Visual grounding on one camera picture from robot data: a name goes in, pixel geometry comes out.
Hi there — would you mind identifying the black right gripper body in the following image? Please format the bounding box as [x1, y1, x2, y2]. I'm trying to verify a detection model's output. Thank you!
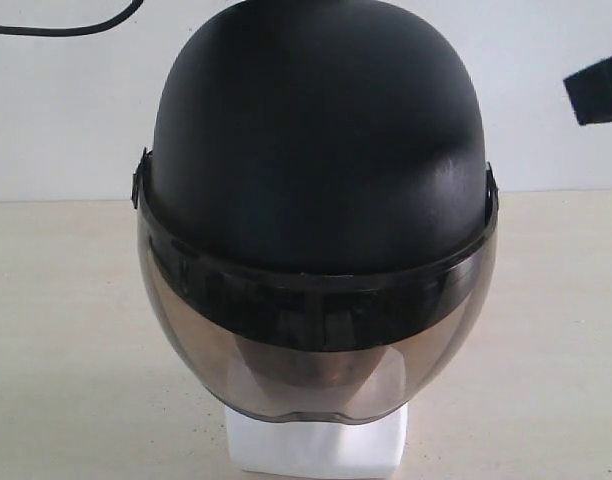
[563, 55, 612, 126]

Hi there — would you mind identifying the black helmet with tinted visor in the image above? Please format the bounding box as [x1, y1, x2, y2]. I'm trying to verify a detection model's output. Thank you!
[133, 1, 499, 425]

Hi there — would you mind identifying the white mannequin head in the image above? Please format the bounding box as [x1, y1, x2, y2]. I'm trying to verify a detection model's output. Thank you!
[223, 347, 410, 479]

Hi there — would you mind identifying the black cable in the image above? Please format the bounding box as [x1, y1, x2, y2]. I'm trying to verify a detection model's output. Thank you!
[0, 0, 146, 38]

